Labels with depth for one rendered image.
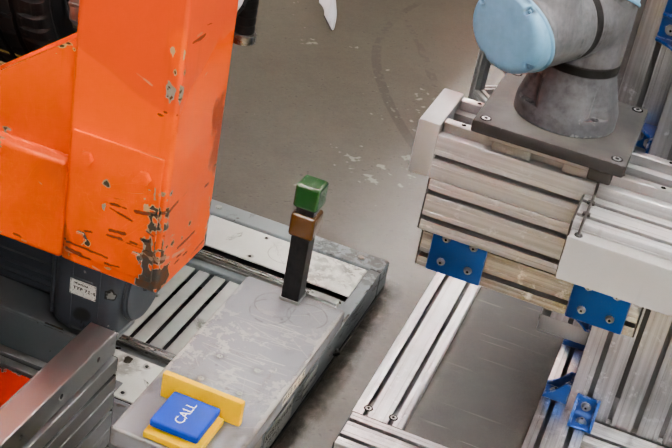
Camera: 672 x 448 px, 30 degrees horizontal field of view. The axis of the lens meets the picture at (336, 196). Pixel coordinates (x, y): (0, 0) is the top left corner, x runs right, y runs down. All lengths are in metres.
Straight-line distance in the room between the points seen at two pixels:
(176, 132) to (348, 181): 1.62
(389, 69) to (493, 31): 2.31
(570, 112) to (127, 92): 0.61
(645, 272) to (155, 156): 0.68
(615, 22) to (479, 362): 0.83
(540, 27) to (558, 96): 0.20
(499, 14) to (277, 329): 0.59
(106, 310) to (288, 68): 1.82
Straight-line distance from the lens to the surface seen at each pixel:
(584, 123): 1.80
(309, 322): 1.93
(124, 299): 2.14
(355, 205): 3.16
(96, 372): 1.96
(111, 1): 1.66
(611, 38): 1.77
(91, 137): 1.74
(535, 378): 2.35
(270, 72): 3.79
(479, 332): 2.43
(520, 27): 1.63
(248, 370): 1.81
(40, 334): 2.26
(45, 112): 1.81
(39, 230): 1.87
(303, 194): 1.86
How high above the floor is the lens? 1.56
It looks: 29 degrees down
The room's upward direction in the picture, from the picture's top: 11 degrees clockwise
